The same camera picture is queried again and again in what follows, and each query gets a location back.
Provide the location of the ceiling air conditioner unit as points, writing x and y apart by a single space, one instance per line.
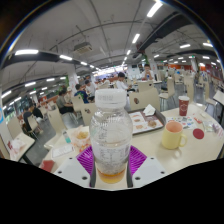
83 47

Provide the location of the dark food tray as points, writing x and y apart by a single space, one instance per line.
143 124

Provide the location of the clear bag of snacks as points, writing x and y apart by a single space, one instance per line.
80 136

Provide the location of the white paper sheet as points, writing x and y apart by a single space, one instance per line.
62 150

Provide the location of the beige chair with round logo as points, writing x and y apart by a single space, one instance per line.
145 98
87 115

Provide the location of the flat red packet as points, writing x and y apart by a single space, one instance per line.
47 166

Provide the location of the beige square dining table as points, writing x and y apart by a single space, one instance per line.
29 137
219 96

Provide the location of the white paper napkin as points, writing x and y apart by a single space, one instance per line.
149 110

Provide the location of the small teal bottle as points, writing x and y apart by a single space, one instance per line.
66 136

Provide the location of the pale yellow mug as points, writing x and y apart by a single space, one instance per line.
171 136

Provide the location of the red paper cup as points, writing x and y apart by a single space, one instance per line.
183 106

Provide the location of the small red packet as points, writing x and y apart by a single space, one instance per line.
198 120

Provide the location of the flat round red coaster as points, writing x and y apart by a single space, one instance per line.
198 134

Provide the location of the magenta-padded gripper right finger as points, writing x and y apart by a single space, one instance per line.
150 168

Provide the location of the group of ceiling lights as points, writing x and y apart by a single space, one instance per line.
26 52

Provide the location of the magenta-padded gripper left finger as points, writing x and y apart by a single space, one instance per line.
71 168

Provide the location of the clear plastic wrapper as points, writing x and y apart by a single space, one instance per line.
210 126

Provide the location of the clear plastic drink bottle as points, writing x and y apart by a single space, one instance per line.
111 140

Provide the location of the group of beige chairs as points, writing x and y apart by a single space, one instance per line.
55 121

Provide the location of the printed colourful flyer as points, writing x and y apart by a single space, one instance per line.
181 122

